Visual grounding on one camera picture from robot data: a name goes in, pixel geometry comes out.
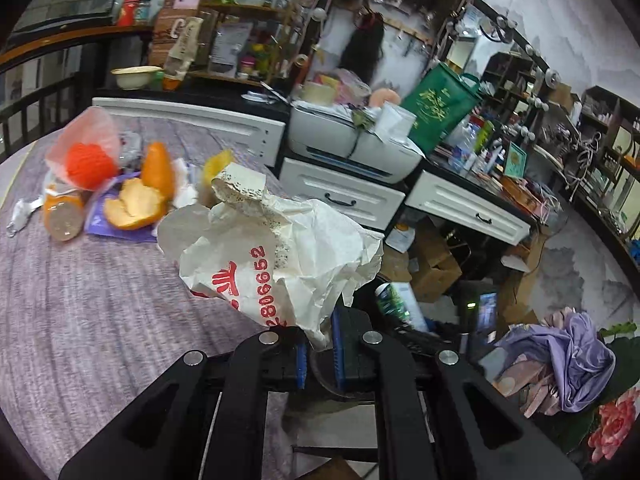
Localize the white paper bag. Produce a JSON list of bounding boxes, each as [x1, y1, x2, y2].
[[157, 162, 383, 350]]

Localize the orange peel piece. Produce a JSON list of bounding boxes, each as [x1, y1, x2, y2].
[[103, 178, 167, 231]]

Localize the yellow foam fruit net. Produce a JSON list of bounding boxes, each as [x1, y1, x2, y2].
[[202, 150, 234, 188]]

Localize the orange foam fruit net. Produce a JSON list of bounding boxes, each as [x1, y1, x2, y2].
[[65, 143, 118, 191]]

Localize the white face mask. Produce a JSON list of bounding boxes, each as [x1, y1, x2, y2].
[[6, 196, 43, 237]]

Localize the green snack wrapper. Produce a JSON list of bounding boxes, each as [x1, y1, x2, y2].
[[374, 282, 428, 333]]

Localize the purple cloth pile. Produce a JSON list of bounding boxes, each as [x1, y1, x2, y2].
[[494, 308, 616, 418]]

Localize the cardboard box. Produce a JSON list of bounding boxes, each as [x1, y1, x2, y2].
[[409, 218, 462, 304]]

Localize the purple striped tablecloth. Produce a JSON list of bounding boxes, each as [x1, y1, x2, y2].
[[0, 114, 302, 480]]

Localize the white drawer cabinet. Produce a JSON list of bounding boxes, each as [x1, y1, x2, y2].
[[279, 157, 405, 231]]

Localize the white desk drawer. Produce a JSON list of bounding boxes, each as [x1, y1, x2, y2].
[[406, 171, 530, 246]]

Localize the purple plastic wrapper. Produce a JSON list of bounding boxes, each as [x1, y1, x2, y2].
[[83, 171, 158, 244]]

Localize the orange juice bottle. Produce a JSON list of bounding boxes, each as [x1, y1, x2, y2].
[[43, 184, 85, 242]]

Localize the water bottle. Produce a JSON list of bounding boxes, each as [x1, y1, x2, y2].
[[448, 122, 477, 174]]

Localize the white low cabinet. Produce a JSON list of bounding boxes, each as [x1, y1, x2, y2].
[[92, 96, 285, 168]]

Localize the white printer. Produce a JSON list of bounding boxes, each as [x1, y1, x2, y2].
[[288, 101, 423, 184]]

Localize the green tote bag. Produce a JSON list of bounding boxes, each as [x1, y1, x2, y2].
[[400, 63, 480, 155]]

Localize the cream bowl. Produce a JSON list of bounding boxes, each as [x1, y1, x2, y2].
[[111, 65, 162, 90]]

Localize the wooden shelf rack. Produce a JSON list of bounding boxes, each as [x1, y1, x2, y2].
[[188, 0, 318, 86]]

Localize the red tin can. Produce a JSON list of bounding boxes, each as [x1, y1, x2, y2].
[[116, 0, 140, 27]]

